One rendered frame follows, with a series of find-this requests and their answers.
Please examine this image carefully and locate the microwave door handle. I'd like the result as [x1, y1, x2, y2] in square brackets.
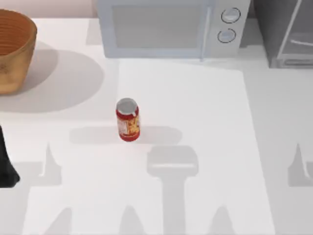
[200, 6, 212, 62]

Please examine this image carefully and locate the microwave door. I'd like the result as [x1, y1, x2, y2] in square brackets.
[94, 0, 217, 59]

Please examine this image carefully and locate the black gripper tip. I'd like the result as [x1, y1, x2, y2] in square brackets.
[0, 125, 21, 188]

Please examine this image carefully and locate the round microwave knob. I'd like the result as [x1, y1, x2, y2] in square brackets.
[217, 28, 237, 44]
[221, 7, 242, 24]

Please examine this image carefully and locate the red and yellow can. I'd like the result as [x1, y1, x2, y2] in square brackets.
[115, 97, 141, 142]

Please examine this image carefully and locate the pale microwave oven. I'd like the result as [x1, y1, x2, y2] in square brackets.
[94, 0, 252, 62]

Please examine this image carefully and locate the brown wicker basket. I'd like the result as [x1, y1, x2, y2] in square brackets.
[0, 9, 38, 94]

